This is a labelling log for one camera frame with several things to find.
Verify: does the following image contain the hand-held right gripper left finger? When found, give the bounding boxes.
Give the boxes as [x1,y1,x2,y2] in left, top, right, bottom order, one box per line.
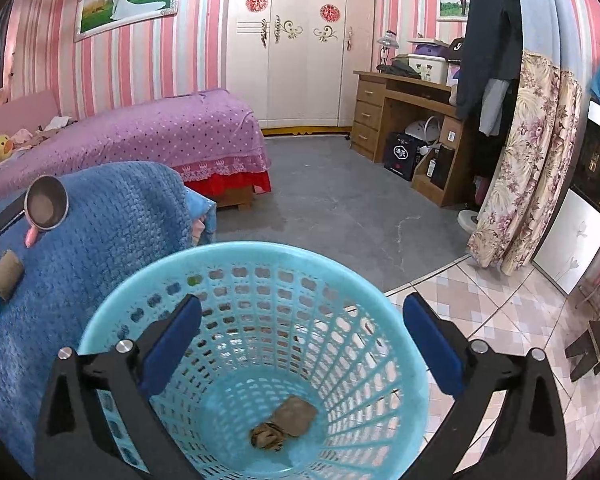
[34,294,203,480]

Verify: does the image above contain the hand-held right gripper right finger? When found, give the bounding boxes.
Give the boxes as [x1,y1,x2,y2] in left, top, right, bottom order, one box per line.
[402,291,568,480]

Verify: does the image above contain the light blue plastic basket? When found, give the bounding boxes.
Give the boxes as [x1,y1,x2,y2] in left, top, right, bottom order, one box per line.
[77,241,430,480]

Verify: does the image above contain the blue knitted blanket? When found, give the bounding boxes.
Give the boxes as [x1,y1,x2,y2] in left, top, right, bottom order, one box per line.
[0,161,196,476]

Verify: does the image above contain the white fan stand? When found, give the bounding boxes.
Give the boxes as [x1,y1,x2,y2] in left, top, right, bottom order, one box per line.
[456,208,481,235]

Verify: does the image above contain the crumpled brown paper wad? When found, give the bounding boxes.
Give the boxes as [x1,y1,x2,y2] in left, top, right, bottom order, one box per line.
[250,422,287,452]

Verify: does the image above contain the flat brown paper piece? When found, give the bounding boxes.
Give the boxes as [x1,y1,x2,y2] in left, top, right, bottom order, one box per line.
[272,395,318,437]

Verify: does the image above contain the pink bag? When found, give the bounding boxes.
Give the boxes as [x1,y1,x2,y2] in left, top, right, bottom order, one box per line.
[472,175,491,211]

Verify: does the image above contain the white water dispenser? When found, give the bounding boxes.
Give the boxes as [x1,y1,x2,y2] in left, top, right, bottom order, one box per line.
[531,100,600,295]

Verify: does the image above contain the black flat box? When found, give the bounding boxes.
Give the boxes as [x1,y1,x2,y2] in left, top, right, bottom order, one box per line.
[427,145,456,191]

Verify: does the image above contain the tan phone case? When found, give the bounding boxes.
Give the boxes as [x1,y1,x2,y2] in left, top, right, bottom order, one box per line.
[0,250,26,302]

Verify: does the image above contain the pink cup with metal inside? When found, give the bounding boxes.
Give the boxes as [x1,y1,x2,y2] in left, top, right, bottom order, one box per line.
[24,175,70,248]

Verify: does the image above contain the floral curtain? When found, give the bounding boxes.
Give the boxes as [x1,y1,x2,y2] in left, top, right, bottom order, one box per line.
[466,50,583,276]

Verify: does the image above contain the black smartphone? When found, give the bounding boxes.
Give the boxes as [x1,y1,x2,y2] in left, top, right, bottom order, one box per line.
[0,194,28,237]

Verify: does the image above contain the white round appliance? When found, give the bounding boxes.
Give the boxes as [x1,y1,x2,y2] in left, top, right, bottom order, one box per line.
[404,115,446,148]

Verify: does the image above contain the bed with purple dotted cover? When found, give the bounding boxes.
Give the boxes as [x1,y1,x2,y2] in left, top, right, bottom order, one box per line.
[0,88,272,212]

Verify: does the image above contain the wooden desk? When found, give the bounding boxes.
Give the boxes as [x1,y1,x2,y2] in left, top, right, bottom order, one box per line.
[351,71,481,208]

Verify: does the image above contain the grey hanging garment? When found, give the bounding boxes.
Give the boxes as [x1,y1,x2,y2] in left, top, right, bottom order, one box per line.
[477,79,511,137]

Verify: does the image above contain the pink and white clothes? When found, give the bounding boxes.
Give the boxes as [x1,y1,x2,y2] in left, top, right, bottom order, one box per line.
[11,116,77,150]

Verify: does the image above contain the white storage box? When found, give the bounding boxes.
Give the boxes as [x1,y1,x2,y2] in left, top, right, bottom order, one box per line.
[406,52,451,85]

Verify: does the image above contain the dark clothes on desk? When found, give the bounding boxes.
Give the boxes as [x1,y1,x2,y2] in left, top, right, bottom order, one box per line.
[377,57,421,80]

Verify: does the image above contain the pink headboard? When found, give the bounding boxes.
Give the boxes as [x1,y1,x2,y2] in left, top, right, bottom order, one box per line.
[0,90,61,133]

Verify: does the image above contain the purple bag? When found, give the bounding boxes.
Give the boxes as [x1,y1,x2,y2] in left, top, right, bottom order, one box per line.
[414,42,451,58]

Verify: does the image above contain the black cap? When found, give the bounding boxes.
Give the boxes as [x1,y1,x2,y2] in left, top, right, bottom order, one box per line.
[445,37,468,63]

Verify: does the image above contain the white wardrobe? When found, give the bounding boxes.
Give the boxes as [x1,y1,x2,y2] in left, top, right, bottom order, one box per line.
[225,0,376,131]

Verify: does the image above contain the table lamp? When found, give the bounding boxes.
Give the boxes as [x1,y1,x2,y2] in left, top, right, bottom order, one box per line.
[376,30,398,72]

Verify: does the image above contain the black hanging coat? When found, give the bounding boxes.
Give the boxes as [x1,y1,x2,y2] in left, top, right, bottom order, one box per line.
[454,0,523,121]

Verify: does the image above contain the framed wedding photo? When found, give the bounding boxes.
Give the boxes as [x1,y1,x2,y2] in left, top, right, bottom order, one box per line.
[73,0,183,42]

